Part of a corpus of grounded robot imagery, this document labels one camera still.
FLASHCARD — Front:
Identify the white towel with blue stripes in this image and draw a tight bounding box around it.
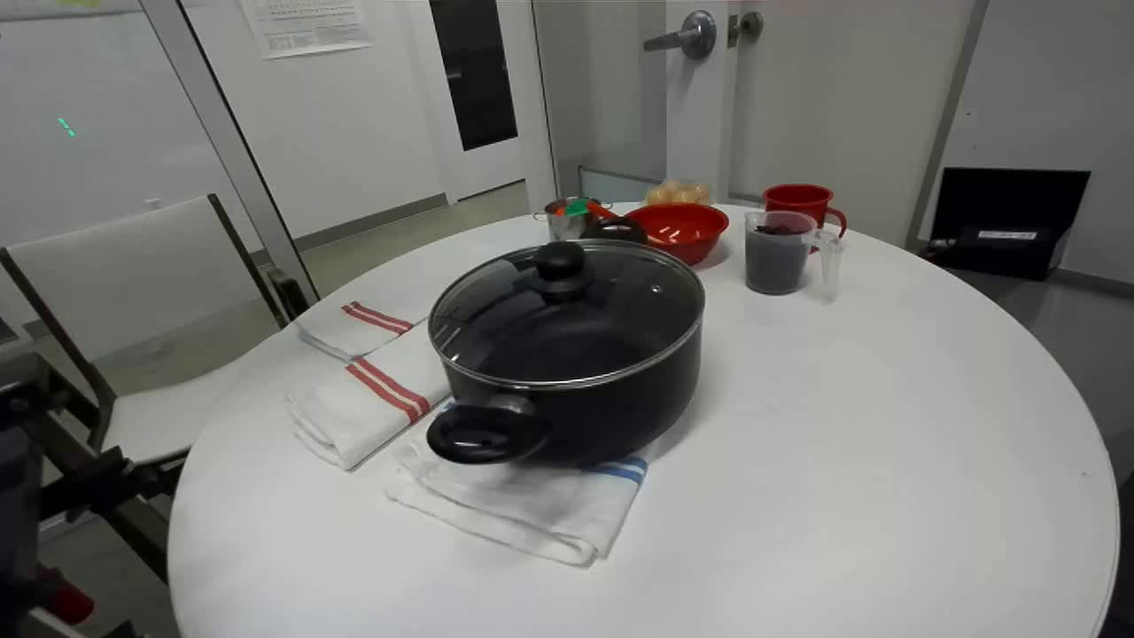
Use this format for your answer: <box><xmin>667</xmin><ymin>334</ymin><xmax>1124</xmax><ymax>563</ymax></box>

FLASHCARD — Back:
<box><xmin>384</xmin><ymin>405</ymin><xmax>657</xmax><ymax>570</ymax></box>

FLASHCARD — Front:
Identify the silver door lock knob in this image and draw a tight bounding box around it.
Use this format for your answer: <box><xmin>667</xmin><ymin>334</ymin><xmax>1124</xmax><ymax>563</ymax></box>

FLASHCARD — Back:
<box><xmin>728</xmin><ymin>7</ymin><xmax>771</xmax><ymax>48</ymax></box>

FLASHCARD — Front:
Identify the white chair with dark frame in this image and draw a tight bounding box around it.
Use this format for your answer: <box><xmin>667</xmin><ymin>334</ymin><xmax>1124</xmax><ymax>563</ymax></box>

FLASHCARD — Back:
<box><xmin>0</xmin><ymin>190</ymin><xmax>300</xmax><ymax>581</ymax></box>

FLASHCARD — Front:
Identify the red plastic bowl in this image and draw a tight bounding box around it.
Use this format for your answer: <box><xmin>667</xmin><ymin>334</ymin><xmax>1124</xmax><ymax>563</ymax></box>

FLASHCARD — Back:
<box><xmin>622</xmin><ymin>197</ymin><xmax>734</xmax><ymax>269</ymax></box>

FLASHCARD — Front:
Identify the white paper notice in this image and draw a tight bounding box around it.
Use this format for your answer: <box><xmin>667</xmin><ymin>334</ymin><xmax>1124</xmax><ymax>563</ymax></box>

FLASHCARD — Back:
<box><xmin>237</xmin><ymin>0</ymin><xmax>372</xmax><ymax>60</ymax></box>

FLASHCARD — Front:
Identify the clear cup with dark liquid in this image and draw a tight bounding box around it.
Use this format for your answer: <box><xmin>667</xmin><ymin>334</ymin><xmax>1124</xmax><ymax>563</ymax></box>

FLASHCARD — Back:
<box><xmin>741</xmin><ymin>210</ymin><xmax>822</xmax><ymax>296</ymax></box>

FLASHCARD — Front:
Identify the dark equipment stand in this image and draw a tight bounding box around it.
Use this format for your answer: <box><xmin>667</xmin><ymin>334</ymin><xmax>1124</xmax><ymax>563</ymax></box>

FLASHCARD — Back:
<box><xmin>0</xmin><ymin>387</ymin><xmax>49</xmax><ymax>638</ymax></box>

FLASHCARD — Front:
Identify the white towel with red stripes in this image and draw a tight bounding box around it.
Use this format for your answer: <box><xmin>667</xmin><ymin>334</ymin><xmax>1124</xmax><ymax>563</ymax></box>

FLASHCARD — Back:
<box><xmin>284</xmin><ymin>323</ymin><xmax>459</xmax><ymax>473</ymax></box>
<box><xmin>290</xmin><ymin>257</ymin><xmax>450</xmax><ymax>363</ymax></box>

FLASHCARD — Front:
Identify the red mug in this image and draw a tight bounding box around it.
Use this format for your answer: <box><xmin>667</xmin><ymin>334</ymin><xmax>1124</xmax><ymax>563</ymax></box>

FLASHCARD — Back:
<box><xmin>761</xmin><ymin>181</ymin><xmax>854</xmax><ymax>242</ymax></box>

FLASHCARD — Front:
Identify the silver door lever handle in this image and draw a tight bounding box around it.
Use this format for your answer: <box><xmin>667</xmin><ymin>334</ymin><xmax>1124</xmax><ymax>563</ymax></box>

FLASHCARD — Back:
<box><xmin>637</xmin><ymin>7</ymin><xmax>722</xmax><ymax>63</ymax></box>

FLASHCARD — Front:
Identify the glass lid with black knob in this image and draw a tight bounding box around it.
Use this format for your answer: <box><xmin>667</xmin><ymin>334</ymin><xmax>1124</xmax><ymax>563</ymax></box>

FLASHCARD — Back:
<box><xmin>426</xmin><ymin>236</ymin><xmax>709</xmax><ymax>393</ymax></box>

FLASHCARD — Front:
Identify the black box on floor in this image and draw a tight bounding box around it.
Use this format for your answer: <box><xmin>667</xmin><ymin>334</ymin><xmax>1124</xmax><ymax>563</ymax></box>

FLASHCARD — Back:
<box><xmin>917</xmin><ymin>162</ymin><xmax>1095</xmax><ymax>282</ymax></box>

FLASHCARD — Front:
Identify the black cooking pot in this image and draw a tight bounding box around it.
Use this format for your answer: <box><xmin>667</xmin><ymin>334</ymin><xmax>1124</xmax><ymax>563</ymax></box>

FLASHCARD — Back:
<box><xmin>426</xmin><ymin>242</ymin><xmax>709</xmax><ymax>466</ymax></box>

